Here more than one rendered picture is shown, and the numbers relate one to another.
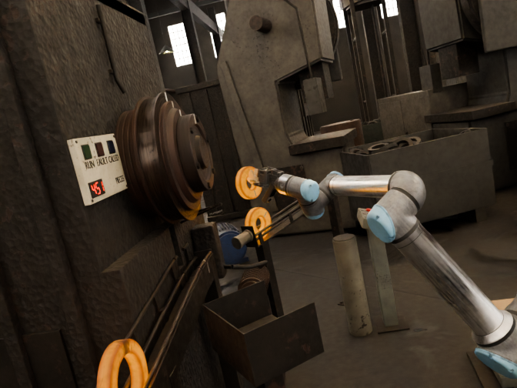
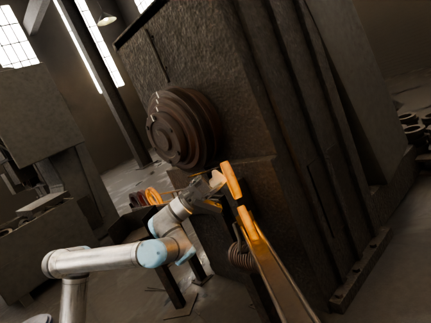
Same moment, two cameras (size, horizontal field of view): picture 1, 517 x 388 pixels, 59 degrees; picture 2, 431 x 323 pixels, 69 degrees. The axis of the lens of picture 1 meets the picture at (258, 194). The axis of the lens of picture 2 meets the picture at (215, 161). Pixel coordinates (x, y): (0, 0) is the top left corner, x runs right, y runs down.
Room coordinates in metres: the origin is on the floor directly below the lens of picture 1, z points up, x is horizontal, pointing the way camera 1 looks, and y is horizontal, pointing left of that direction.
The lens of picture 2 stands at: (2.97, -0.81, 1.27)
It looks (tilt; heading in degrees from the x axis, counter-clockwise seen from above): 13 degrees down; 136
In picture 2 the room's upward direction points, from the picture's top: 24 degrees counter-clockwise
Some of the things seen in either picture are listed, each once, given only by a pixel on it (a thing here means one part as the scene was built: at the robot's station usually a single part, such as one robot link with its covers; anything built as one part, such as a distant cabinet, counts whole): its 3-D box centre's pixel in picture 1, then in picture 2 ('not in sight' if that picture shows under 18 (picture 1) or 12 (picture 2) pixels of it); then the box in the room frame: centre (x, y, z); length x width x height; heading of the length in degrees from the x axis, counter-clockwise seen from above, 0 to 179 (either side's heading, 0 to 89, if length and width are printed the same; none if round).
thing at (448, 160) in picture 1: (410, 180); not in sight; (3.92, -1.33, 0.39); 1.03 x 0.83 x 0.77; 97
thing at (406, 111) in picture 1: (424, 137); not in sight; (5.48, -2.11, 0.55); 1.10 x 0.53 x 1.10; 12
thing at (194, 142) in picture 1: (197, 152); (165, 138); (1.66, 0.19, 1.11); 0.28 x 0.06 x 0.28; 172
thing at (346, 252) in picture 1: (352, 285); not in sight; (2.23, -0.38, 0.26); 0.12 x 0.12 x 0.52
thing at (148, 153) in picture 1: (171, 158); (179, 131); (1.68, 0.28, 1.11); 0.47 x 0.06 x 0.47; 172
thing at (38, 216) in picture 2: not in sight; (36, 246); (-1.14, -0.01, 0.39); 1.03 x 0.83 x 0.79; 86
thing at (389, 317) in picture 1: (381, 268); not in sight; (2.25, -0.54, 0.31); 0.24 x 0.16 x 0.62; 172
